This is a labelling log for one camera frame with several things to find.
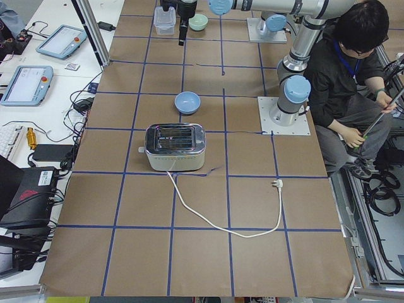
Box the yellow metal connector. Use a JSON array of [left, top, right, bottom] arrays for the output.
[[27, 128, 37, 150]]

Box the black power adapter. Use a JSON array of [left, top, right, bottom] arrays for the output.
[[97, 21, 116, 32]]

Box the upper teach pendant tablet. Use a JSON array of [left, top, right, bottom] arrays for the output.
[[35, 25, 87, 59]]

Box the black computer box red logo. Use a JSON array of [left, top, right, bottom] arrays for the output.
[[1, 157, 59, 230]]

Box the seated person in black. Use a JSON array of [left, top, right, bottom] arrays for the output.
[[304, 1, 396, 179]]

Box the white toaster power cord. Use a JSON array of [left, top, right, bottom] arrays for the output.
[[166, 170, 283, 239]]

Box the teach pendant tablet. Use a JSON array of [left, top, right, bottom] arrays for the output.
[[35, 25, 87, 59], [1, 66, 54, 107]]

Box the light blue bowl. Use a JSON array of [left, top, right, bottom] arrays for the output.
[[174, 92, 201, 115]]

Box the aluminium frame post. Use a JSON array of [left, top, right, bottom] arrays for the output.
[[71, 0, 110, 67]]

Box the white keyboard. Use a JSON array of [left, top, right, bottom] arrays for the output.
[[1, 125, 27, 161]]

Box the lower teach pendant tablet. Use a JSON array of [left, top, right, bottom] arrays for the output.
[[1, 66, 54, 107]]

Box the silver two-slot toaster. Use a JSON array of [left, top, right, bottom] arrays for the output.
[[138, 123, 206, 172]]

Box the clear plastic food container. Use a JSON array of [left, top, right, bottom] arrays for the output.
[[153, 6, 176, 35]]

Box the light green bowl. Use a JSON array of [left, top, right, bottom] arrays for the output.
[[189, 13, 208, 32]]

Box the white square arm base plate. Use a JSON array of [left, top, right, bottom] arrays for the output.
[[258, 97, 311, 136]]

